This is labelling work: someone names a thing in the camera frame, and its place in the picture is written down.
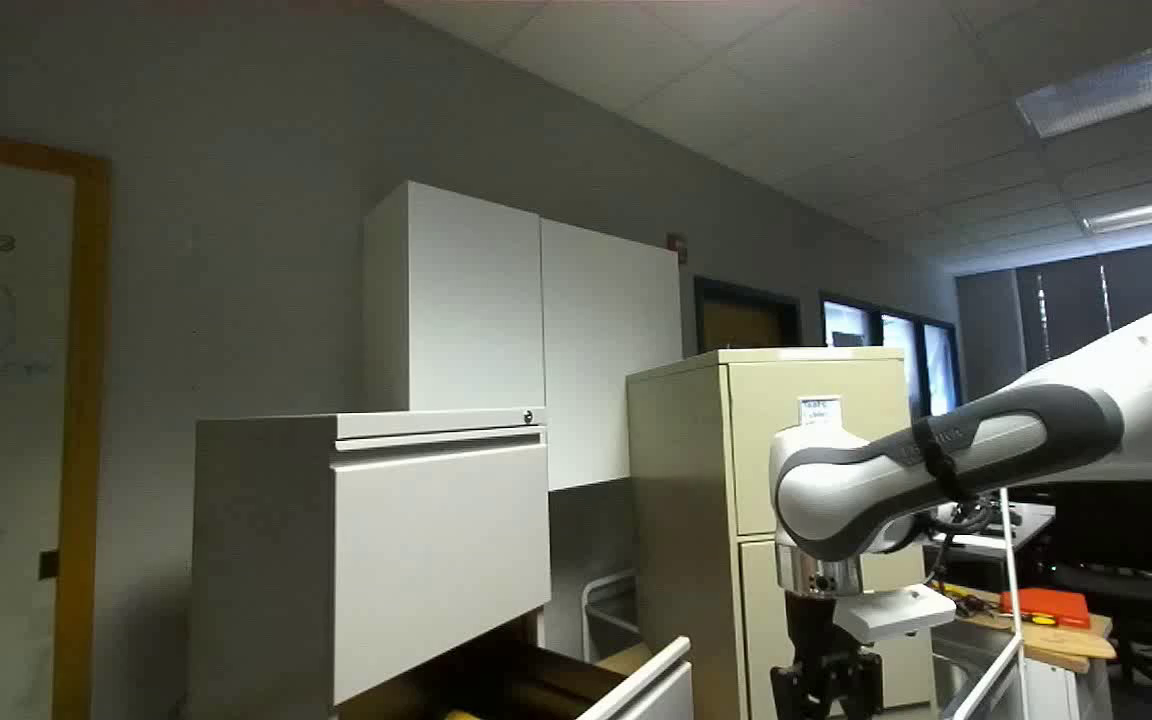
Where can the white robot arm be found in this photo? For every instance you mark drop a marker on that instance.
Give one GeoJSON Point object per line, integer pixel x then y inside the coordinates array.
{"type": "Point", "coordinates": [1081, 416]}

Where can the white wall cabinet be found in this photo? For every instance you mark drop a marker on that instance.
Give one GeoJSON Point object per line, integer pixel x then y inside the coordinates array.
{"type": "Point", "coordinates": [481, 307]}

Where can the cabinet drawer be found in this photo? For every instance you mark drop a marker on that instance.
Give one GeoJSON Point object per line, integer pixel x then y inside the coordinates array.
{"type": "Point", "coordinates": [522, 680]}

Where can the dark wooden door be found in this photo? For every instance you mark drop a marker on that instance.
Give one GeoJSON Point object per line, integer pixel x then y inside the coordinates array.
{"type": "Point", "coordinates": [742, 319]}

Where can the wood framed whiteboard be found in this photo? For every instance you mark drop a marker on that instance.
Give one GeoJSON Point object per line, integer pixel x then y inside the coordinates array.
{"type": "Point", "coordinates": [53, 275]}

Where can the beige tall metal cabinet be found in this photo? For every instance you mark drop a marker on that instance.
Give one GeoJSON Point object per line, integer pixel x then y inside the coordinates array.
{"type": "Point", "coordinates": [706, 528]}

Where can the wooden workbench top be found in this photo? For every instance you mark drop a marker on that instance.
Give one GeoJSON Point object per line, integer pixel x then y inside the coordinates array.
{"type": "Point", "coordinates": [1073, 651]}

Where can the black office chair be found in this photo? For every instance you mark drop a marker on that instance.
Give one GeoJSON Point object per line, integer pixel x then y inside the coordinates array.
{"type": "Point", "coordinates": [1101, 551]}

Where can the white file cabinet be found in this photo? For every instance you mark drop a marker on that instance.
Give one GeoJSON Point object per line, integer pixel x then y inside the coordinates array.
{"type": "Point", "coordinates": [342, 551]}

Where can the orange power tool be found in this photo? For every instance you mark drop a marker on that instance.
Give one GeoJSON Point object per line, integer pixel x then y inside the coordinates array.
{"type": "Point", "coordinates": [1049, 604]}

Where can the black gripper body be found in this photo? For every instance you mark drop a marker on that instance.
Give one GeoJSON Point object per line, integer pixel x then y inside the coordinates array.
{"type": "Point", "coordinates": [829, 668]}

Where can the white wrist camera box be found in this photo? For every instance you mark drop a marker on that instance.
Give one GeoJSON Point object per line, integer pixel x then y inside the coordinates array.
{"type": "Point", "coordinates": [893, 613]}

